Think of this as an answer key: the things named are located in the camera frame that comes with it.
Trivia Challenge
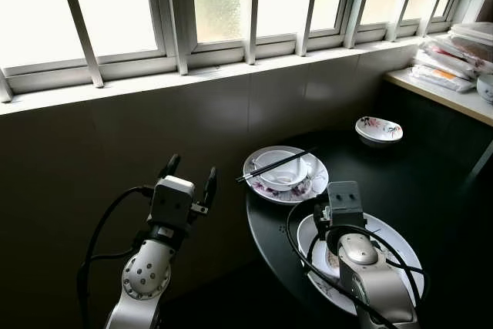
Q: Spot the large floral white plate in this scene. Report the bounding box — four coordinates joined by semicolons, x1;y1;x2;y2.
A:
297;212;425;317

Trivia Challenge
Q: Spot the small floral white plate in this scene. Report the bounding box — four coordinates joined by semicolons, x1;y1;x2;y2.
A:
243;146;330;204

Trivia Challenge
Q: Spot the small floral white bowl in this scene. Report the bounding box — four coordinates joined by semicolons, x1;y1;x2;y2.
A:
355;116;404;148

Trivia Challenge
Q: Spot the round dark table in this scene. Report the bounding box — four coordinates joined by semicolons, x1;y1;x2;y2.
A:
245;129;493;329

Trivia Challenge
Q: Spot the white framed window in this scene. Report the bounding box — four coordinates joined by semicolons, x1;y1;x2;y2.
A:
0;0;493;104

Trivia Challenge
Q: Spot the beige side countertop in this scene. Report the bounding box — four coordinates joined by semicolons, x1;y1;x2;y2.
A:
383;67;493;126

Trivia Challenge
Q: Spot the blue white ceramic bowl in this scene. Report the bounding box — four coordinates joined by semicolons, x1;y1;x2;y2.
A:
476;75;493;103

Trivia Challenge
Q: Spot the white window grille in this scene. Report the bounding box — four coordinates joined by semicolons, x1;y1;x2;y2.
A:
0;0;478;102

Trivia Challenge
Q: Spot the orange white food packet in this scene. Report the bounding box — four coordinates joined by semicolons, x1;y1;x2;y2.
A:
411;65;476;94

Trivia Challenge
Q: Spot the red white food packet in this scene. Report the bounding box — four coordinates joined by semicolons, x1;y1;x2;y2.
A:
420;39;493;76

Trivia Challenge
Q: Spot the white plastic lidded container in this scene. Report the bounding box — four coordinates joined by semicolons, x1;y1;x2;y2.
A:
449;22;493;46

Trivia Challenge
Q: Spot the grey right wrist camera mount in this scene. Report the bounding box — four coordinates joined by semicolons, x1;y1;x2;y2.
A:
327;181;367;234

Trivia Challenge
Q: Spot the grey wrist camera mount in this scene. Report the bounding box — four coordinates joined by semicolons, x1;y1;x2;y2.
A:
327;181;367;234
149;176;195;230

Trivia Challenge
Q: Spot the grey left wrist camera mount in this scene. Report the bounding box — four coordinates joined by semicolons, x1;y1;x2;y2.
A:
149;176;195;230

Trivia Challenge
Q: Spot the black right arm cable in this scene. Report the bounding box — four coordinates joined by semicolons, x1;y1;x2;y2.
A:
308;225;425;303
284;198;401;329

